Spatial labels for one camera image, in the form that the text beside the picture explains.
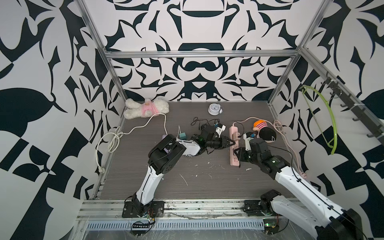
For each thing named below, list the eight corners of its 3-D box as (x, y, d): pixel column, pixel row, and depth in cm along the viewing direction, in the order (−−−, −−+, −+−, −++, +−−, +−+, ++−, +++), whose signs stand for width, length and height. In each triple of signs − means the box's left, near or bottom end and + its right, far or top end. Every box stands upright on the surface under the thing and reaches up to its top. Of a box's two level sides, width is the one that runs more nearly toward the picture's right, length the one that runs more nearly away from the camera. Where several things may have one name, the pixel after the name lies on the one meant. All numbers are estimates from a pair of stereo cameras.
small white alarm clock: (208, 115, 113) (208, 112, 110) (207, 106, 119) (208, 103, 116) (222, 115, 113) (223, 112, 110) (220, 106, 119) (221, 103, 116)
